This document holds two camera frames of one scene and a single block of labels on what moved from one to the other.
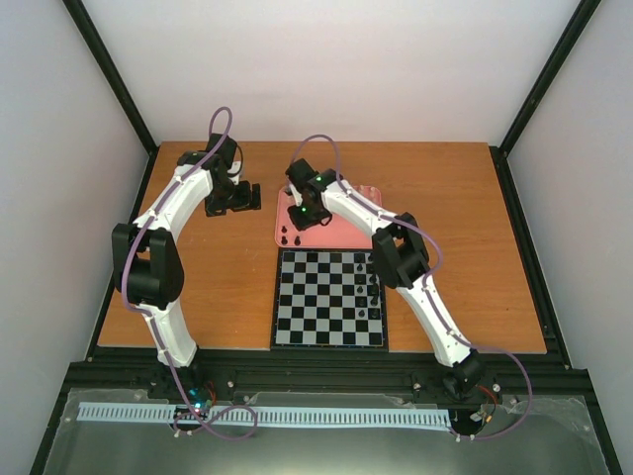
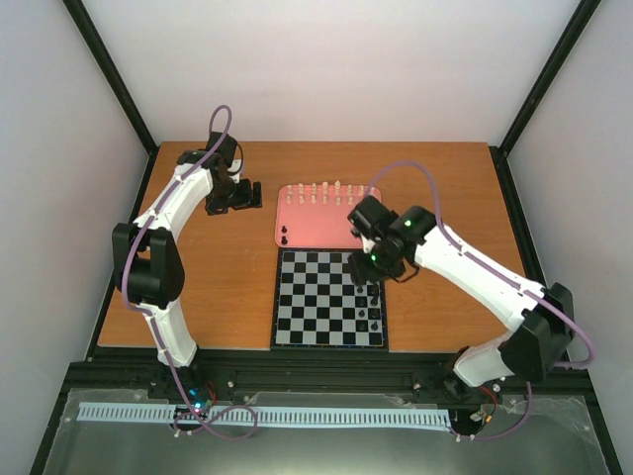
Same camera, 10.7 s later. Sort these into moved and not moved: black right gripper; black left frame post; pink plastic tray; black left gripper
Moved: black right gripper
Not moved: pink plastic tray; black left gripper; black left frame post
